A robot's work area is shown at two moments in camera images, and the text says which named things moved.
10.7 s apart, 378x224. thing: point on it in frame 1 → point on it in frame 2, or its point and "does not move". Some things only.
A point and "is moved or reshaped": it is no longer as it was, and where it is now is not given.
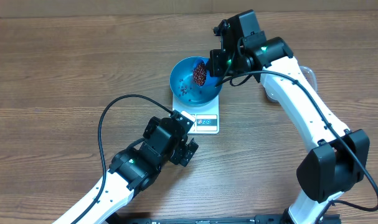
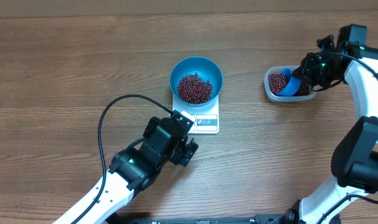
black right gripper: [220, 66] → [307, 72]
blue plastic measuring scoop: [199, 71] is moved or reshaped
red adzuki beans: [200, 73] → [193, 89]
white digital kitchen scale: [207, 116] does not move
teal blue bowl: [185, 89] does not move
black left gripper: [185, 153] does not move
